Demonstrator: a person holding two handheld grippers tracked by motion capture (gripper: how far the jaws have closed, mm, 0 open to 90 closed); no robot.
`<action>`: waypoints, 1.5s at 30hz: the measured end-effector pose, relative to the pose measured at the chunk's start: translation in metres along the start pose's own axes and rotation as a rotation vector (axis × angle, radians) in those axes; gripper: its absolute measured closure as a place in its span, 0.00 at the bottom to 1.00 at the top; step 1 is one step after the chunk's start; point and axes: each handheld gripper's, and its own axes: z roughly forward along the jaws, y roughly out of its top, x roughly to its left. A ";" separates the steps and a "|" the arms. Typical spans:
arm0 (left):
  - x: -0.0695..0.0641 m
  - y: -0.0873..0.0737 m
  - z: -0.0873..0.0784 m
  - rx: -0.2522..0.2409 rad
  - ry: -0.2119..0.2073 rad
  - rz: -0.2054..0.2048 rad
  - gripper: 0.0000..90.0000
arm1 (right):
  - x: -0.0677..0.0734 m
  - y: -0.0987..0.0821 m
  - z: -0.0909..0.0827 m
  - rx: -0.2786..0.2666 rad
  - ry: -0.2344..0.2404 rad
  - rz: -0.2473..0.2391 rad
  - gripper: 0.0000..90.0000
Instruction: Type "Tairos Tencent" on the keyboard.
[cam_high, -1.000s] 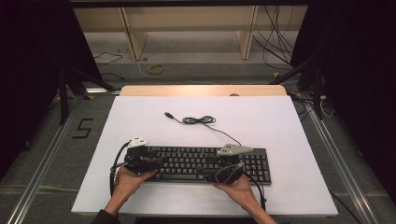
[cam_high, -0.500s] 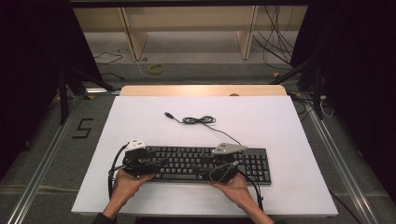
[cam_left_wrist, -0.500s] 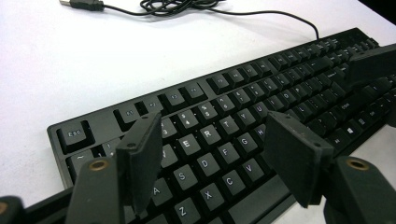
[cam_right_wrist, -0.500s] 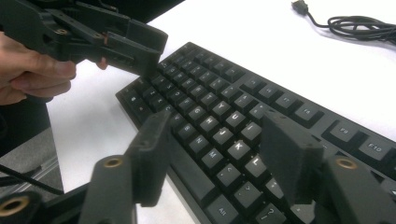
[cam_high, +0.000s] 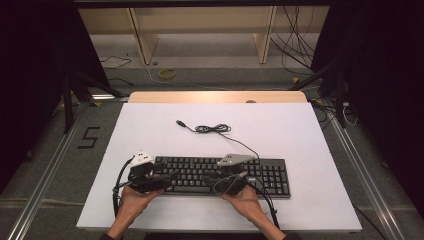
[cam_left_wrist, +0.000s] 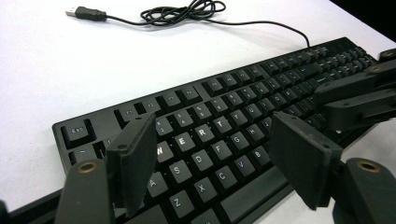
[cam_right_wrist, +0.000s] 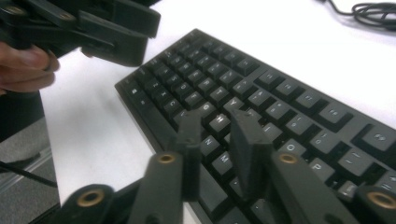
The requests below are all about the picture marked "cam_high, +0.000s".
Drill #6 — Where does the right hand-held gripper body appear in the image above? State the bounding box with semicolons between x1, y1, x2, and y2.
213;153;256;197

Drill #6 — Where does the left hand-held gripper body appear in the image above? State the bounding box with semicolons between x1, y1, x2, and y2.
128;151;171;194

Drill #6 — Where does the black keyboard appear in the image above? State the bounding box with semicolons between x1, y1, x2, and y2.
153;155;291;199

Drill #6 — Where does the person's left hand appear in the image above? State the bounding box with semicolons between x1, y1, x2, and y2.
116;186;164;221

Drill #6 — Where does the person's right hand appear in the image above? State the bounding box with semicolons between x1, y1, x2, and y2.
221;185;266;223

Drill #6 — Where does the white board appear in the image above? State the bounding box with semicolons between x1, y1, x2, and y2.
75;102;363;233

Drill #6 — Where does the wooden table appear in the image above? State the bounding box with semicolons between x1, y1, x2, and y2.
128;90;308;104

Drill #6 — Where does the yellow tape roll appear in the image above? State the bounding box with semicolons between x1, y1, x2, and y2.
158;68;178;80

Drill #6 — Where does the black metal stand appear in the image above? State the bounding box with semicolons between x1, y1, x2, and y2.
61;69;126;134
288;59;348;129

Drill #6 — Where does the wooden shelf unit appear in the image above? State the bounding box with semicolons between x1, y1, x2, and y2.
78;6;331;65

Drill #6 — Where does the dark curtain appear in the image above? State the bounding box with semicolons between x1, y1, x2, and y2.
0;0;111;194
311;0;424;211

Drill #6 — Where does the black keyboard cable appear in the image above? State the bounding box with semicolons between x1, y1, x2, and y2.
175;119;261;159

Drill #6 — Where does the tangle of floor cables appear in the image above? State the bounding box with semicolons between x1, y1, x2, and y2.
311;98;359;128

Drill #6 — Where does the thin black floor cable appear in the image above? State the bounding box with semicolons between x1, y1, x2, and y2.
99;55;133;70

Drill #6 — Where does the aluminium floor rail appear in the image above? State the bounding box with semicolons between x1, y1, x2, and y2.
6;103;88;240
324;99;406;240

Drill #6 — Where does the bundle of black cables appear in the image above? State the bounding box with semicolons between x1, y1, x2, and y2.
269;5;321;76

